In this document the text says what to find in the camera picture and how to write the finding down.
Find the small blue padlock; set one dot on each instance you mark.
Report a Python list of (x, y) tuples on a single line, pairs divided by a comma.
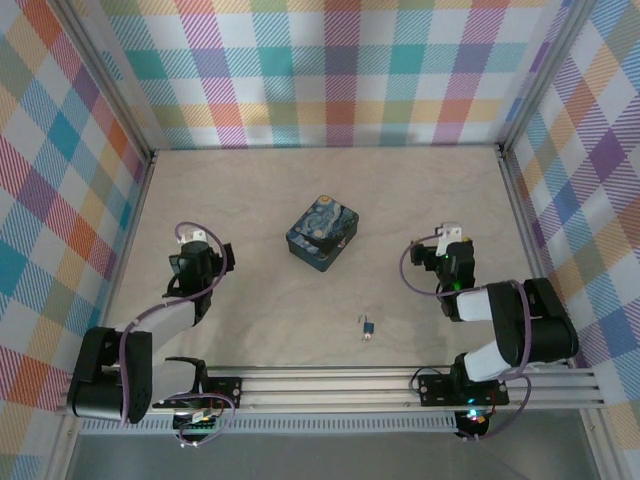
[(369, 327)]

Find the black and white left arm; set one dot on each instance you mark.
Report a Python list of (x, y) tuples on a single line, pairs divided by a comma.
[(100, 370)]

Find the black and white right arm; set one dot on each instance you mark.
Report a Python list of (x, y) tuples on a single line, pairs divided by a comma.
[(540, 325)]

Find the starry night tin box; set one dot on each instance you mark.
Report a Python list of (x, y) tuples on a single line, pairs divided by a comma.
[(322, 230)]

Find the grey metal shelf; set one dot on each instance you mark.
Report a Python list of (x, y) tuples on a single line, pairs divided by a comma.
[(325, 457)]

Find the aluminium side rail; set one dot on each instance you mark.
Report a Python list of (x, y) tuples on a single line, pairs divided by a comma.
[(516, 200), (141, 200)]

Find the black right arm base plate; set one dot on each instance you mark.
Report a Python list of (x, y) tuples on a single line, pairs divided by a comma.
[(435, 390)]

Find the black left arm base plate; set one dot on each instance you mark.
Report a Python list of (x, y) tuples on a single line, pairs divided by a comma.
[(225, 390)]

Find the long aluminium frame rail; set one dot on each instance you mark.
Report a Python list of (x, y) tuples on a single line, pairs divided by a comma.
[(325, 390)]

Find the aluminium frame post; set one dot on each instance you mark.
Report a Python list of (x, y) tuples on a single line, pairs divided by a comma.
[(70, 450), (540, 75), (595, 450), (112, 75)]

